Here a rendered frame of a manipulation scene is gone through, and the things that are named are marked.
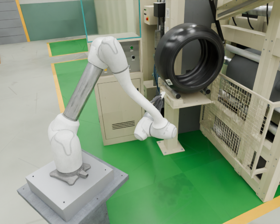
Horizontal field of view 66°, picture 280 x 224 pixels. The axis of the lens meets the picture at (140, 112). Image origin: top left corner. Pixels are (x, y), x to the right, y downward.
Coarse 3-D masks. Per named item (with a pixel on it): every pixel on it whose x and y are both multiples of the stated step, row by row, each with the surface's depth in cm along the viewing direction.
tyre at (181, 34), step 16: (176, 32) 163; (192, 32) 159; (208, 32) 162; (160, 48) 172; (176, 48) 161; (208, 48) 195; (160, 64) 171; (208, 64) 199; (176, 80) 173; (192, 80) 204; (208, 80) 181
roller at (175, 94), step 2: (164, 82) 206; (164, 84) 205; (166, 84) 202; (166, 86) 201; (168, 86) 197; (168, 88) 196; (170, 88) 193; (170, 90) 192; (172, 90) 189; (172, 92) 188; (174, 92) 185; (176, 92) 184; (174, 94) 184; (176, 94) 182; (178, 94) 181; (176, 96) 182; (178, 96) 182; (180, 96) 183; (176, 98) 183; (178, 98) 183
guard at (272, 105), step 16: (224, 80) 194; (208, 96) 225; (240, 96) 176; (256, 96) 157; (208, 112) 230; (224, 112) 202; (272, 112) 147; (224, 128) 205; (256, 128) 163; (240, 144) 186; (256, 160) 169
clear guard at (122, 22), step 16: (80, 0) 193; (96, 0) 196; (112, 0) 199; (128, 0) 203; (96, 16) 202; (112, 16) 206; (128, 16) 209; (96, 32) 209; (112, 32) 213; (128, 32) 216
